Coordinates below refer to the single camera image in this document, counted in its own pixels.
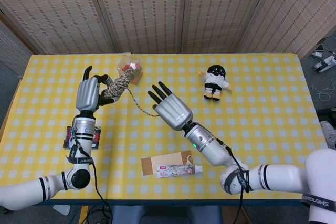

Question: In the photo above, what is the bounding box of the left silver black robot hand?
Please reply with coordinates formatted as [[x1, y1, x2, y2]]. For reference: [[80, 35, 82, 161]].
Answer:
[[76, 65, 116, 112]]

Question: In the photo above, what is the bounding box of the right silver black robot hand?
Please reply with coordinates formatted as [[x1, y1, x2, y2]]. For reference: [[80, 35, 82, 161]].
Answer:
[[147, 81, 194, 132]]

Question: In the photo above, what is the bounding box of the braided multicolour rope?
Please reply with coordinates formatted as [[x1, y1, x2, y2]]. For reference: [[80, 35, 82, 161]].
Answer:
[[101, 68, 160, 118]]

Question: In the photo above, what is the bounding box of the dark printed flat box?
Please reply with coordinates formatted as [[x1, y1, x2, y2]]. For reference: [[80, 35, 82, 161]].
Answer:
[[62, 125, 102, 150]]

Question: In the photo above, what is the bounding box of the brown cardboard card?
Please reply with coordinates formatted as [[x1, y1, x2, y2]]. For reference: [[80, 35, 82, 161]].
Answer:
[[141, 150, 194, 176]]

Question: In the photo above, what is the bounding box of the black white plush doll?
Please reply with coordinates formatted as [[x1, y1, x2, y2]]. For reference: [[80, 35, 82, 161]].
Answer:
[[198, 64, 232, 101]]

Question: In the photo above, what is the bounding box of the clear cube box with blocks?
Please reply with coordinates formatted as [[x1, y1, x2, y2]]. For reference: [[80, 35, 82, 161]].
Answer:
[[117, 54, 144, 86]]

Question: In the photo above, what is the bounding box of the floral toothpaste tube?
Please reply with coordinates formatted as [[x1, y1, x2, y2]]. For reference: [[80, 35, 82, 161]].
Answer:
[[156, 163, 203, 179]]

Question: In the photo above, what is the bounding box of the yellow checkered tablecloth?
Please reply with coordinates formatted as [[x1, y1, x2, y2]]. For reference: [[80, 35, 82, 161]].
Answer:
[[0, 52, 329, 201]]

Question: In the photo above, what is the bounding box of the bamboo folding screen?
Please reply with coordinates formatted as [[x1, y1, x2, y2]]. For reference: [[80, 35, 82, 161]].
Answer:
[[0, 0, 336, 77]]

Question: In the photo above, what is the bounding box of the blue chair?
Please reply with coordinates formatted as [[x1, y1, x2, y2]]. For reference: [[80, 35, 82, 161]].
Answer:
[[109, 205, 223, 224]]

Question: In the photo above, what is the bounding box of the grey knitted shoe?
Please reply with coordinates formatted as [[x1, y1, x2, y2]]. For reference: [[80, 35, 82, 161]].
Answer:
[[319, 120, 336, 151]]

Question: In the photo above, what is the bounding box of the grey device on floor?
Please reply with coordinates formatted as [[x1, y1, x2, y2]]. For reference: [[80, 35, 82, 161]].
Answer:
[[309, 45, 336, 74]]

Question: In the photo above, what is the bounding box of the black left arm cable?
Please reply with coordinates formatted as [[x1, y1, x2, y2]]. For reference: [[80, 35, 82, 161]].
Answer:
[[70, 137, 113, 224]]

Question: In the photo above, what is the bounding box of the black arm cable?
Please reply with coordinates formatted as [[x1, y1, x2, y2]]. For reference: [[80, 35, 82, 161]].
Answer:
[[215, 140, 250, 224], [70, 137, 113, 224]]

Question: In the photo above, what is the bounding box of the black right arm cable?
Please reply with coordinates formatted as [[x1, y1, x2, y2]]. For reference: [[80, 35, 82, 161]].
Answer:
[[215, 140, 250, 224]]

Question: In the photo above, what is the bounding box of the white floor cable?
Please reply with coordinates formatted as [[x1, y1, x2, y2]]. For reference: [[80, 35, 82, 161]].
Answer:
[[312, 77, 336, 101]]

